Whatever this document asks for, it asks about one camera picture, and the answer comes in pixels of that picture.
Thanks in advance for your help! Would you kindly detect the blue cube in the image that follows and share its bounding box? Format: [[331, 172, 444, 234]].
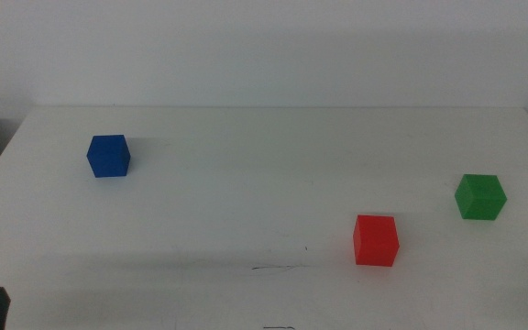
[[85, 134, 132, 179]]

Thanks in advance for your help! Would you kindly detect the red cube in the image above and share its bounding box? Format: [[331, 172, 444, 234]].
[[352, 214, 401, 268]]

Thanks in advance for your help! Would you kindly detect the green cube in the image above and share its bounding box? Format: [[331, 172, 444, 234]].
[[454, 173, 508, 221]]

